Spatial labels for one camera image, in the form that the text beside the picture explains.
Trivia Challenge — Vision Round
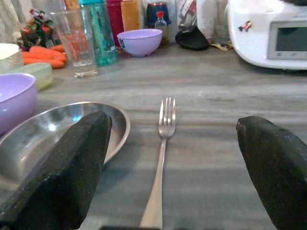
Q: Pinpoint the round steel plate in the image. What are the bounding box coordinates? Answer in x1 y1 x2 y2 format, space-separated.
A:
0 101 131 207

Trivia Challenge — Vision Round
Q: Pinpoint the printed food packet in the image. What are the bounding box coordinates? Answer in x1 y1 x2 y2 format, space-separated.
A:
177 0 198 33

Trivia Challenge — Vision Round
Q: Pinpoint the orange carrot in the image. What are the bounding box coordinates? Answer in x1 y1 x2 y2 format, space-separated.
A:
48 44 65 53
23 57 66 69
29 45 67 60

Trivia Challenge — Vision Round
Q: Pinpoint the yellow crumpled wrapper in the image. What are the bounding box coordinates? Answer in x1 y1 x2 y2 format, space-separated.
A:
209 42 234 51

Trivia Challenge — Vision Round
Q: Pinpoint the teal clear water bottle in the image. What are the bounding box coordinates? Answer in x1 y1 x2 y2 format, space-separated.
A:
78 0 118 67

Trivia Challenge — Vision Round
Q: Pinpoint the dark blue jar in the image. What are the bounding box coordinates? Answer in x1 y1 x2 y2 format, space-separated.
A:
145 2 172 29

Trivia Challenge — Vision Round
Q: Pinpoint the black pouch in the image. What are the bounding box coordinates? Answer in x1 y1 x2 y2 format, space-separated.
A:
175 25 210 51

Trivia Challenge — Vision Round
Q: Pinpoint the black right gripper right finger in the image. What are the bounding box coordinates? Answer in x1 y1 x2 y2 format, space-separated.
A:
236 115 307 230

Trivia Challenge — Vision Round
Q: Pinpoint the small lilac plastic bowl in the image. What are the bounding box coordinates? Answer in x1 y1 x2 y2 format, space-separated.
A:
117 28 163 58

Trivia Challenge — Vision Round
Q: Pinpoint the large lilac plastic bowl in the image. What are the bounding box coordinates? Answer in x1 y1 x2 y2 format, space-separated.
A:
0 72 39 136

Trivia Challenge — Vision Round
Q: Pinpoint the orange carton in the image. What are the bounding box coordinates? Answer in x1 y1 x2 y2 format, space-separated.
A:
120 0 141 32

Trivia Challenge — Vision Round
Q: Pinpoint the small red-capped glass bottle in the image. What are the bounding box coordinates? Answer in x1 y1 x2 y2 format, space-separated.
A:
154 11 170 47

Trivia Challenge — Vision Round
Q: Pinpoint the tall clear drinking glass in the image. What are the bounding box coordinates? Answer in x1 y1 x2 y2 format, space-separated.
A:
49 10 98 79

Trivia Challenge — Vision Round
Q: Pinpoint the red canister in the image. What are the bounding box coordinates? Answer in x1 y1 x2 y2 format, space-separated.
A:
106 0 125 48

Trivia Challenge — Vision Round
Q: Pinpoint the pale green food container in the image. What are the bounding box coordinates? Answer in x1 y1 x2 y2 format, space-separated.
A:
6 62 54 91

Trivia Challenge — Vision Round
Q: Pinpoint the white kitchen cooking machine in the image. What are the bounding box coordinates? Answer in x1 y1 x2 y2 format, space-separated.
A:
226 0 307 70

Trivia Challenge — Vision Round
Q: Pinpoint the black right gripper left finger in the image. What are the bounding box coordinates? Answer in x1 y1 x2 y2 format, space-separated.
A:
0 111 113 230

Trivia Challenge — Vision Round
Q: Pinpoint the silver metal fork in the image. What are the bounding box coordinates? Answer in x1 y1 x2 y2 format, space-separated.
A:
139 97 176 230

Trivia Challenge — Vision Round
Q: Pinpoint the colourful flower bouquet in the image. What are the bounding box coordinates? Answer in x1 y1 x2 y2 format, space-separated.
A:
20 8 56 50

